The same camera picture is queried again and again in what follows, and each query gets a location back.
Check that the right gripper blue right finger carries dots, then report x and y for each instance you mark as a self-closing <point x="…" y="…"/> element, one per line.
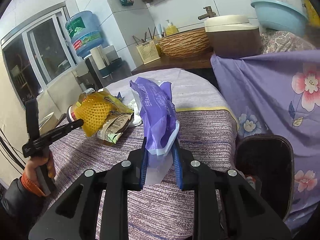
<point x="175" y="150"/>

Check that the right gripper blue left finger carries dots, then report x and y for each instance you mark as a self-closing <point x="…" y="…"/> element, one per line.
<point x="143" y="164"/>

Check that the purple plastic bag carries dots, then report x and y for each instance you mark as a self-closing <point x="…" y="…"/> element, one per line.
<point x="160" y="124"/>

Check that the green snack wrapper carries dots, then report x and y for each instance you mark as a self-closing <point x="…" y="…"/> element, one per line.
<point x="114" y="127"/>

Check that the yellow foam fruit net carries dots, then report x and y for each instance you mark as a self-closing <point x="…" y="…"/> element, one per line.
<point x="92" y="121"/>

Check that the yellow chip bag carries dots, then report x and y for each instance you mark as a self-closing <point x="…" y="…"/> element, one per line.
<point x="102" y="102"/>

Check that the dark brown trash bin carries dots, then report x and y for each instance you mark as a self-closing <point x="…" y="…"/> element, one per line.
<point x="269" y="158"/>

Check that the dark wooden counter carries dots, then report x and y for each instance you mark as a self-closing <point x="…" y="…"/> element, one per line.
<point x="196" y="62"/>

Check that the beige utensil holder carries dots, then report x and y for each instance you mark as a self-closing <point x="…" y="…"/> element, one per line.
<point x="148" y="51"/>

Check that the woven basket sink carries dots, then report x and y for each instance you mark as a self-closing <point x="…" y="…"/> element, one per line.
<point x="186" y="44"/>

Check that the purple floral cloth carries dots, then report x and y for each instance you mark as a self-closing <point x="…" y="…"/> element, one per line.
<point x="278" y="93"/>

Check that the yellow soap dispenser bottle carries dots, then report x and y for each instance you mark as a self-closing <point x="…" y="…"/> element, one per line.
<point x="170" y="29"/>

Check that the blue water jug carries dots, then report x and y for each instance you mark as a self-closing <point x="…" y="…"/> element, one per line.
<point x="84" y="33"/>

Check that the brown white rice cooker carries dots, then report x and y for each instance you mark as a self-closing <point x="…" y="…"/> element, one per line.
<point x="233" y="36"/>

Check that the bronze faucet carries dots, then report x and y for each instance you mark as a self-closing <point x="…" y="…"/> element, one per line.
<point x="209" y="13"/>

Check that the light blue plastic basin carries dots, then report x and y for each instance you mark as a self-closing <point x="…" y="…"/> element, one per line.
<point x="280" y="16"/>

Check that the window with white frame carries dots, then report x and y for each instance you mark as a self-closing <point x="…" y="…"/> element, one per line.
<point x="38" y="52"/>

